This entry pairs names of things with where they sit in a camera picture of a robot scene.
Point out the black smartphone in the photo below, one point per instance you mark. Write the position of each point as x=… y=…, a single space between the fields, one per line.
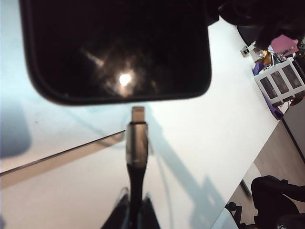
x=107 y=43

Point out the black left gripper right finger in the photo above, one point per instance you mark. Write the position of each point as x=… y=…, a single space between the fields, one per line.
x=149 y=214

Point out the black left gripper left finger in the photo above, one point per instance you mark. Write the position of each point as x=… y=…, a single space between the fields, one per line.
x=120 y=212

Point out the black office chair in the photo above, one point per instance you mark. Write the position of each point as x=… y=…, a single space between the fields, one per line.
x=274 y=202

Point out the white drawer organizer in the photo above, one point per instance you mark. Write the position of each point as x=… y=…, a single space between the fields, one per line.
x=278 y=81

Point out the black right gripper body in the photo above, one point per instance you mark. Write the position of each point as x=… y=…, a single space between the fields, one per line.
x=257 y=14

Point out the pink panel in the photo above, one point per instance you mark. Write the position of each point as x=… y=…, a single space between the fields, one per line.
x=284 y=46

